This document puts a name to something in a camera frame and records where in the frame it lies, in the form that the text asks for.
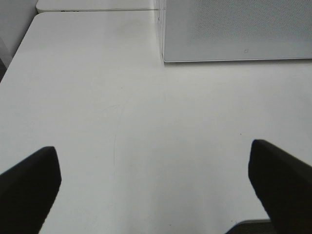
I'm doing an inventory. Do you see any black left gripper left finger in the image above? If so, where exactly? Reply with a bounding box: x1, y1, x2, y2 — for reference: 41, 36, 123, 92
0, 146, 61, 234

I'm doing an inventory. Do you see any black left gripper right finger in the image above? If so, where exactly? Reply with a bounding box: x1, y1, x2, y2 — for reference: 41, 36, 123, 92
248, 139, 312, 234

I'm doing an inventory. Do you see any white microwave door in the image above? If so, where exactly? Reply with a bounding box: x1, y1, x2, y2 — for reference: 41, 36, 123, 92
159, 0, 312, 62

